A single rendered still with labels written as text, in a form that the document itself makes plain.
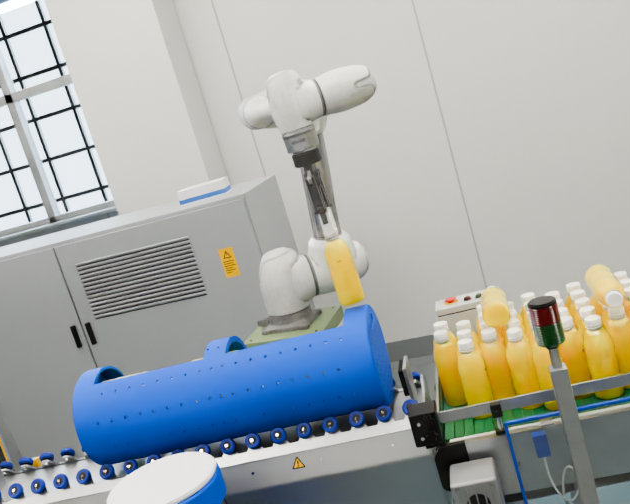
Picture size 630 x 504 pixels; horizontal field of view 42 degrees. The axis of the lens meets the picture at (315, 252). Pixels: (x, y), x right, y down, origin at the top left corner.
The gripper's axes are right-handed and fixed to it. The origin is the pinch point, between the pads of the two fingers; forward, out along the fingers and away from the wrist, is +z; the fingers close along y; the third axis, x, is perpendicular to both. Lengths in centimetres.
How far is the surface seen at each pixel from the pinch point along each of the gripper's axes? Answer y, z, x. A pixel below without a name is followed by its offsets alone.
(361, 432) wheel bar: 12, 56, -7
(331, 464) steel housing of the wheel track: 14, 62, -17
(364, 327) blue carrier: 9.9, 28.0, 2.3
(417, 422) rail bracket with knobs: 25, 51, 10
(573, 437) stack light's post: 39, 57, 45
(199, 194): -173, -3, -88
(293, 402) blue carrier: 14.9, 41.5, -21.3
